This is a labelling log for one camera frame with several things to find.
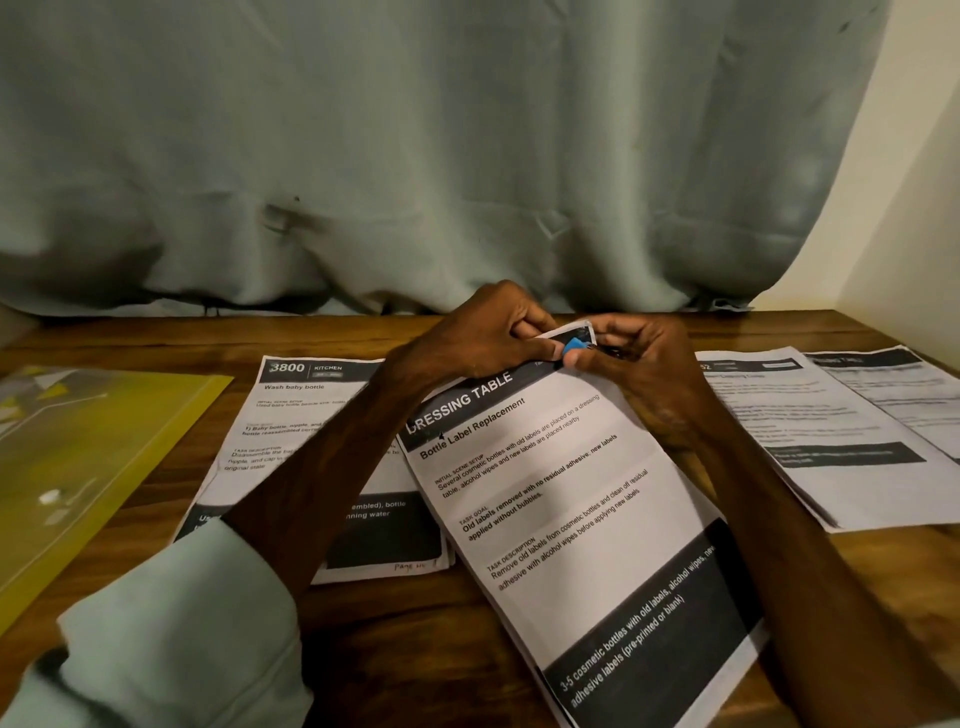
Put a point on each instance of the person's left forearm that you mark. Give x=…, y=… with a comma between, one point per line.
x=210, y=585

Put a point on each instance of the pale green curtain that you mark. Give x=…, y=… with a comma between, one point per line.
x=435, y=135

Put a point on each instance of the blue pen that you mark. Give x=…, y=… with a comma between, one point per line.
x=576, y=345

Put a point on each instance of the yellow patterned folder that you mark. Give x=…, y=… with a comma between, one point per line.
x=83, y=465

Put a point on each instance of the person's right forearm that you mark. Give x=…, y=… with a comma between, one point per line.
x=840, y=585

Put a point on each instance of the person's left hand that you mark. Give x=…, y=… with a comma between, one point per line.
x=473, y=338

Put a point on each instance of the person's right hand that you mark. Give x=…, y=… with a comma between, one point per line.
x=653, y=375

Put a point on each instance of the wash baby bottle paper stack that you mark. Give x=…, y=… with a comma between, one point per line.
x=293, y=435

